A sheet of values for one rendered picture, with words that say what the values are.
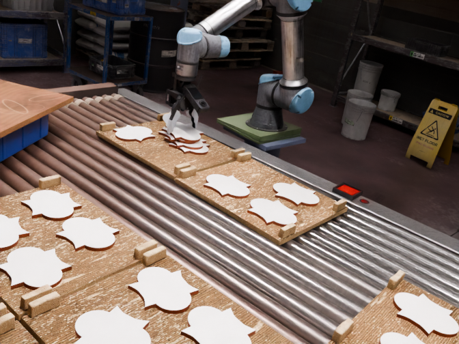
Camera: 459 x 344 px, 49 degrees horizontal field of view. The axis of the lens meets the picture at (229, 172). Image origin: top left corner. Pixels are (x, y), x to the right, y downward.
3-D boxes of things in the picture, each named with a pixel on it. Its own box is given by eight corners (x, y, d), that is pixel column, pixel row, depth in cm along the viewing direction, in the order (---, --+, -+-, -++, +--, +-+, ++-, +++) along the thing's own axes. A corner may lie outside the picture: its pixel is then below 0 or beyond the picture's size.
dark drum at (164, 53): (156, 76, 614) (164, 2, 578) (186, 91, 577) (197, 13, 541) (114, 79, 575) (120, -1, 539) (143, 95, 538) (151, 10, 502)
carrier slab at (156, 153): (169, 121, 202) (169, 117, 201) (246, 159, 179) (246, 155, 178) (95, 134, 176) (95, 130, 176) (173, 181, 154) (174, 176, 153)
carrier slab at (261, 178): (248, 161, 178) (248, 157, 177) (347, 211, 154) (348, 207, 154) (174, 182, 153) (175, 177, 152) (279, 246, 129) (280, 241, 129)
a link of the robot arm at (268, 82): (270, 99, 228) (274, 69, 223) (291, 107, 219) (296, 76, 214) (250, 101, 221) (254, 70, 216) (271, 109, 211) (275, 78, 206)
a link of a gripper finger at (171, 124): (160, 130, 177) (172, 106, 177) (170, 136, 174) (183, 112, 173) (154, 127, 175) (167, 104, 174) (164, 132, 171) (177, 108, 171)
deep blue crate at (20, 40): (33, 48, 584) (33, 16, 569) (50, 58, 557) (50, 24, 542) (-13, 48, 550) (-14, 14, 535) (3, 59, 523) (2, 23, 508)
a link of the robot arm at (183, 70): (203, 65, 169) (184, 66, 164) (201, 78, 171) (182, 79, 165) (188, 59, 174) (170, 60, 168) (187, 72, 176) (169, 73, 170)
